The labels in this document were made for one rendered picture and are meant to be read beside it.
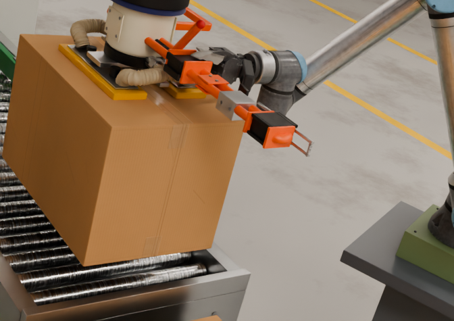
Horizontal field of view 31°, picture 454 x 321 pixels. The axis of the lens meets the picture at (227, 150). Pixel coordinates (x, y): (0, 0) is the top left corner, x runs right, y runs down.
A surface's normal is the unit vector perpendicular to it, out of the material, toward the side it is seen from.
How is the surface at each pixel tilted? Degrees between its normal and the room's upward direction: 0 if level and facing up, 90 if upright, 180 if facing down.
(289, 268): 0
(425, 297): 90
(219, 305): 90
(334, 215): 0
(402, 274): 0
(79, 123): 90
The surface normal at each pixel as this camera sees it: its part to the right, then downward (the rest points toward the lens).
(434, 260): -0.51, 0.24
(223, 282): 0.56, 0.47
